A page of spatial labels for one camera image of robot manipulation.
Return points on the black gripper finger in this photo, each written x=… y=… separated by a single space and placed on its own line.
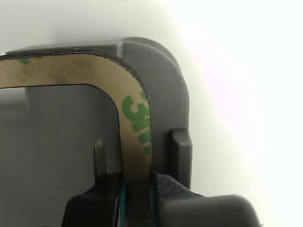
x=94 y=208
x=201 y=212

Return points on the beige rectangular adhesive frame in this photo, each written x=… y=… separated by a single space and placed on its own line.
x=132 y=82

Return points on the grey plastic frame holder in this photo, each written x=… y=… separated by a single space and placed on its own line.
x=170 y=82

